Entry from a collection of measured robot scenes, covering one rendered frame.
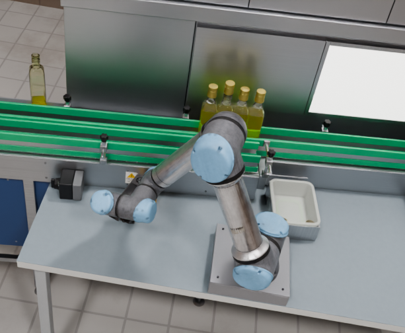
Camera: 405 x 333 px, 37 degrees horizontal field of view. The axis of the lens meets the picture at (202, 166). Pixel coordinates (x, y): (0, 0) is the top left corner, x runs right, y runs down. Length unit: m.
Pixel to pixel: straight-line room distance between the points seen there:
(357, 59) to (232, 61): 0.46
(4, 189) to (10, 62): 1.96
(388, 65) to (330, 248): 0.71
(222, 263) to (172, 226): 0.27
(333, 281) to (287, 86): 0.75
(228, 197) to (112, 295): 1.38
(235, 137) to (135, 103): 0.89
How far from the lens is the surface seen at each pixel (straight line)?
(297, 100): 2.37
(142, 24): 2.20
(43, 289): 2.27
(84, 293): 2.91
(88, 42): 2.26
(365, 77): 2.37
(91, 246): 2.12
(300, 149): 2.32
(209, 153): 1.53
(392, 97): 2.45
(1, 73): 4.17
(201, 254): 2.12
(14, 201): 2.46
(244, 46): 2.21
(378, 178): 2.47
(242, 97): 2.17
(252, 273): 1.77
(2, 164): 2.30
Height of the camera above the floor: 2.41
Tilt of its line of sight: 43 degrees down
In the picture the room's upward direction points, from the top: 10 degrees clockwise
